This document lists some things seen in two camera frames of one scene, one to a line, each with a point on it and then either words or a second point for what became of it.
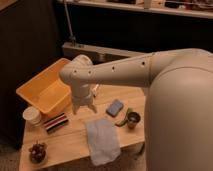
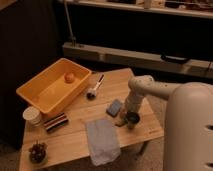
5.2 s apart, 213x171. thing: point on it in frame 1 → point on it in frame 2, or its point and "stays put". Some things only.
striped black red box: (55, 122) stays put
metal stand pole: (70, 27) stays put
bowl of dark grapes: (38, 153) stays put
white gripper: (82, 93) → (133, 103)
